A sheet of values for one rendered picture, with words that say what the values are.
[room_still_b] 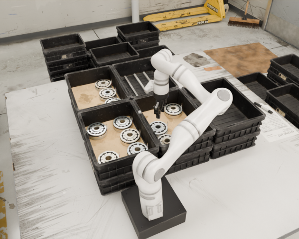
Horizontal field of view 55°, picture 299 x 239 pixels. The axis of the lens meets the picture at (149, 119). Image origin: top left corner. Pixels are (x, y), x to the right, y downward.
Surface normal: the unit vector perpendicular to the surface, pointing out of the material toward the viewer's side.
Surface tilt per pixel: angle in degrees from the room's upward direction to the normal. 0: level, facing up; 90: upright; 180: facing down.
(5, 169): 0
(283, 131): 0
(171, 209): 4
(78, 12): 90
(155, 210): 89
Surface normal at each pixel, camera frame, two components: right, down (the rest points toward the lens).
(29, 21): 0.40, 0.60
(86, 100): 0.00, -0.76
